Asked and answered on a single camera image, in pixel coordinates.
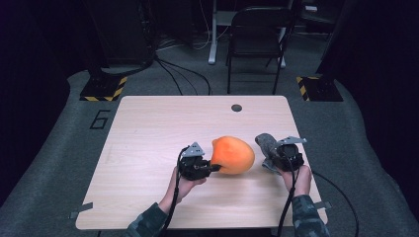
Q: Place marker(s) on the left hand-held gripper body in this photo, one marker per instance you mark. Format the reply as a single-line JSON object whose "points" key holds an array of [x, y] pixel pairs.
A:
{"points": [[192, 166]]}

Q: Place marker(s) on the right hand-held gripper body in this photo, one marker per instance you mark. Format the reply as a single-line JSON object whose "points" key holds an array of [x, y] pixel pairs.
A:
{"points": [[290, 158]]}

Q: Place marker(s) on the orange plush toy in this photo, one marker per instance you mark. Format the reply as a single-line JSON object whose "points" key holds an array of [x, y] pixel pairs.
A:
{"points": [[234, 154]]}

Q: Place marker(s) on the grey towel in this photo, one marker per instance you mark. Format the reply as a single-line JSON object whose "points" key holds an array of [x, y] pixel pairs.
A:
{"points": [[267, 148]]}

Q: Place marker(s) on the person's right hand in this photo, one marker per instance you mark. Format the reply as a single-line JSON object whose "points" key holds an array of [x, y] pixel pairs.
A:
{"points": [[298, 181]]}

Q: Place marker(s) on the person's left hand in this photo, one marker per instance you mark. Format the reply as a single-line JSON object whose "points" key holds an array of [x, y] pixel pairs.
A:
{"points": [[184, 191]]}

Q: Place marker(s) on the grey tape strip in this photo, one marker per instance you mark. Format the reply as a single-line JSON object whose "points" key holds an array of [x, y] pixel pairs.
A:
{"points": [[80, 210], [324, 205]]}

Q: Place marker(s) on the black stand base striped edge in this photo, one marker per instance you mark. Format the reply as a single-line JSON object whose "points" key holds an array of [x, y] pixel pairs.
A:
{"points": [[318, 88], [103, 88]]}

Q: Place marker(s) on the black folding chair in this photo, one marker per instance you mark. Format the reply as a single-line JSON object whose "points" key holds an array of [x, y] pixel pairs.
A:
{"points": [[257, 33]]}

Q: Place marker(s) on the white desk leg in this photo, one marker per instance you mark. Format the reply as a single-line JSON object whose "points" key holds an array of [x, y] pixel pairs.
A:
{"points": [[213, 33]]}

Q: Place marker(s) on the black cabinet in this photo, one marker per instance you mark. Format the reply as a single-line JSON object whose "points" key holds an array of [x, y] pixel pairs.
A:
{"points": [[122, 29]]}

